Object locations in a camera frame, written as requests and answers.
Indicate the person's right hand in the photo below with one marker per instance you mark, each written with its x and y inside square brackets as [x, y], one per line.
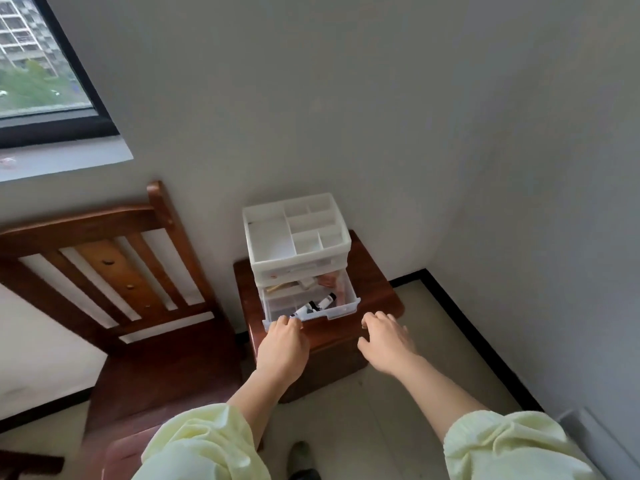
[388, 343]

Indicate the person's left hand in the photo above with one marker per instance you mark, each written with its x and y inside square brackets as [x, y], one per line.
[283, 350]

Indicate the white plastic drawer organizer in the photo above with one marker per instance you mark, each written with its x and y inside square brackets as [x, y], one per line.
[270, 240]

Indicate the person's right forearm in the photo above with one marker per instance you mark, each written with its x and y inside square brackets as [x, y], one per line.
[450, 400]

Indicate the person's left forearm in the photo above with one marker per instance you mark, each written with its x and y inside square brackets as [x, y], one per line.
[240, 420]

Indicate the brown wooden cabinet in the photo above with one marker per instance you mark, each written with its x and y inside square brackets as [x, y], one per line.
[375, 285]

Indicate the wooden slat-back chair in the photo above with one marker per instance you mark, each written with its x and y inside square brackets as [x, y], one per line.
[150, 385]

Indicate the dark wooden chair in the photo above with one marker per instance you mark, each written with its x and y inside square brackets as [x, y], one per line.
[25, 465]

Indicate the window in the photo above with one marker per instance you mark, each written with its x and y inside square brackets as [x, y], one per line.
[40, 75]

